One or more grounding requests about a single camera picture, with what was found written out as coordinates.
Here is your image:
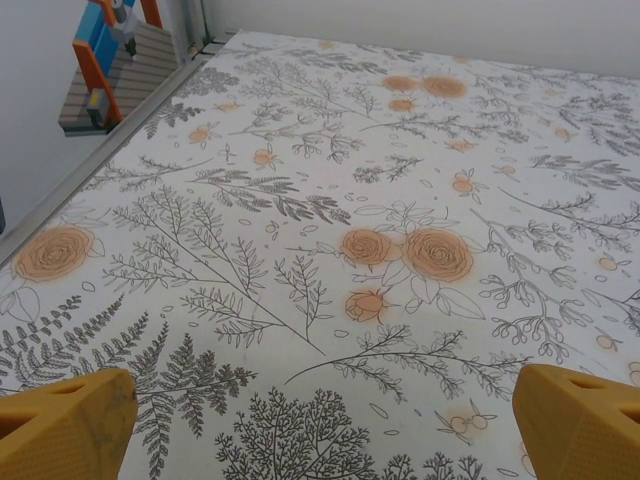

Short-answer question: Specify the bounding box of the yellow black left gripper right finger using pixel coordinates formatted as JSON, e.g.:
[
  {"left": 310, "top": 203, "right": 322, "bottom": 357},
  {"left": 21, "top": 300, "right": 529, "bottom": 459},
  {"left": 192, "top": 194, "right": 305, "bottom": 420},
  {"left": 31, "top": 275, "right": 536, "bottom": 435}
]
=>
[{"left": 513, "top": 363, "right": 640, "bottom": 480}]

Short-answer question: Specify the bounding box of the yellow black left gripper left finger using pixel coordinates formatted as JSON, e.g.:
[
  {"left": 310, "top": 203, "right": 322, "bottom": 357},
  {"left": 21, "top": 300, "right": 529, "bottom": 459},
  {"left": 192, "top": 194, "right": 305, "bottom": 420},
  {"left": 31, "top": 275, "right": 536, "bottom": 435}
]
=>
[{"left": 0, "top": 367, "right": 137, "bottom": 480}]

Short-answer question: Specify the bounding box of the floral print tablecloth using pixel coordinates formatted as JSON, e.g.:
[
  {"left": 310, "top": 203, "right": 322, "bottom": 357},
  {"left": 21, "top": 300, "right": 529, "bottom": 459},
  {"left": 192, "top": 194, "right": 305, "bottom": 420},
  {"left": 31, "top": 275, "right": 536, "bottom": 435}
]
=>
[{"left": 0, "top": 29, "right": 640, "bottom": 480}]

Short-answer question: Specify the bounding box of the aluminium frame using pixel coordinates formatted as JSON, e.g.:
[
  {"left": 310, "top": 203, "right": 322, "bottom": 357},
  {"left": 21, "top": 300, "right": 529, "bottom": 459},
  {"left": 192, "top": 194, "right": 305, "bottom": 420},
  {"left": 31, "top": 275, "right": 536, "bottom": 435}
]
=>
[{"left": 0, "top": 0, "right": 236, "bottom": 266}]

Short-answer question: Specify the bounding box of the blue orange machine wall sticker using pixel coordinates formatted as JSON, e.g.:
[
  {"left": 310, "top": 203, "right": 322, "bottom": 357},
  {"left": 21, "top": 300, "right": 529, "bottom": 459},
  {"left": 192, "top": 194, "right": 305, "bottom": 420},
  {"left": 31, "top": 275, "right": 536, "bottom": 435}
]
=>
[{"left": 57, "top": 0, "right": 179, "bottom": 136}]

